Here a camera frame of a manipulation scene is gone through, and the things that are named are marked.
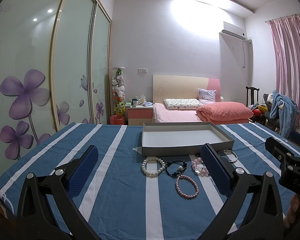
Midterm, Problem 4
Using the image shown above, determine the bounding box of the pink curtain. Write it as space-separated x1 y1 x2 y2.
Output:
267 14 300 126

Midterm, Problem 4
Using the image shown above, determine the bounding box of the grey cardboard tray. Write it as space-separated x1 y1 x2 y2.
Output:
139 122 234 157

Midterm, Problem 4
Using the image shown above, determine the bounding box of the white floral pillow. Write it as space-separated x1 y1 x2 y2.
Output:
164 99 203 111

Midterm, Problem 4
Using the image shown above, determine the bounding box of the pink white nightstand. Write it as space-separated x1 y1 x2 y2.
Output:
126 106 153 126

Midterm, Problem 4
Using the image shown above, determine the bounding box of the white pearl bracelet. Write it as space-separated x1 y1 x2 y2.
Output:
141 156 166 178

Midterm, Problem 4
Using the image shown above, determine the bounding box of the pink charm bead bracelet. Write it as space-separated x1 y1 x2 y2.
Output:
191 157 209 177

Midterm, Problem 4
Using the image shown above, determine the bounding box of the blue white striped tablecloth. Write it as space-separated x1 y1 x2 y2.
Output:
0 123 300 239

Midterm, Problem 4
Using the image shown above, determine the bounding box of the plush toy tower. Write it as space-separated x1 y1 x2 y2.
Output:
111 67 125 115

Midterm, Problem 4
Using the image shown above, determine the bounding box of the wall power socket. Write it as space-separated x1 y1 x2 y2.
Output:
138 68 147 73

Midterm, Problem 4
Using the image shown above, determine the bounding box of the red waste basket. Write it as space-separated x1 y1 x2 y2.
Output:
110 115 126 125

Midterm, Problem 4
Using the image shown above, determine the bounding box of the floral sliding door wardrobe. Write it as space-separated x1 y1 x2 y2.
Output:
0 0 114 176

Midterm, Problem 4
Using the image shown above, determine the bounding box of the black bead pearl bracelet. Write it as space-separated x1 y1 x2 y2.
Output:
164 160 188 178

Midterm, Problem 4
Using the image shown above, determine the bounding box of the folded salmon quilt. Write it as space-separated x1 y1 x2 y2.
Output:
196 101 254 124

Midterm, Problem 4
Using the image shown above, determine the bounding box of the silver bangle bracelet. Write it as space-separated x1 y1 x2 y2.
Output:
218 148 239 164

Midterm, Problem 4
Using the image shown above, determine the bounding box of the pink pearl bracelet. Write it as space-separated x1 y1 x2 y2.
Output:
175 174 199 199

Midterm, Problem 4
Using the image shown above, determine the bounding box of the white air conditioner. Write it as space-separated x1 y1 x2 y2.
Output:
221 22 247 41

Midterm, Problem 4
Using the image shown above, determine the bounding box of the dark wooden chair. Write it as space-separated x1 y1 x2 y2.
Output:
245 86 260 111

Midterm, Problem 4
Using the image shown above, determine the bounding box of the pink bed with headboard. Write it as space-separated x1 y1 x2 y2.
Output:
152 74 253 124

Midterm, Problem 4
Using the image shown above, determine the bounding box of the lilac square cushion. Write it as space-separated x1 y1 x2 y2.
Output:
198 88 217 102

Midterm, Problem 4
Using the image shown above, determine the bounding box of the blue fleece garment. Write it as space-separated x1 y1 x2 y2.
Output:
270 90 300 139

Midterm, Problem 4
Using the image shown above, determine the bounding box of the right hand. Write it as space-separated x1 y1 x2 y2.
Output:
283 194 300 228

